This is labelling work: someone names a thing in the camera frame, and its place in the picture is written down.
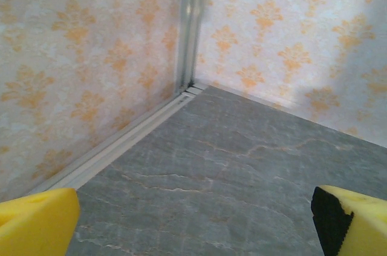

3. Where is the aluminium side rail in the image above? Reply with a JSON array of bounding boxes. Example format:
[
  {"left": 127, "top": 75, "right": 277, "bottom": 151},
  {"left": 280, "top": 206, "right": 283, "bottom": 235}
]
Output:
[{"left": 27, "top": 89, "right": 197, "bottom": 195}]

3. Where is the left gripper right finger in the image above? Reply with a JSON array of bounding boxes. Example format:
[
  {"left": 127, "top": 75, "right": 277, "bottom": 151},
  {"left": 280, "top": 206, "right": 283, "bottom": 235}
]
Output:
[{"left": 311, "top": 185, "right": 387, "bottom": 256}]

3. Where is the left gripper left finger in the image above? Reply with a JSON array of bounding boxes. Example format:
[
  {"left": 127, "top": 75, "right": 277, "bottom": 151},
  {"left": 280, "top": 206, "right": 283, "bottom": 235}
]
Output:
[{"left": 0, "top": 188, "right": 81, "bottom": 256}]

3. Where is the aluminium frame post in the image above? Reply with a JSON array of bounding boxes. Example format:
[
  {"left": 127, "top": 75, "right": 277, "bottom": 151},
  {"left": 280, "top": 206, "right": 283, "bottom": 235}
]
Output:
[{"left": 174, "top": 0, "right": 210, "bottom": 93}]

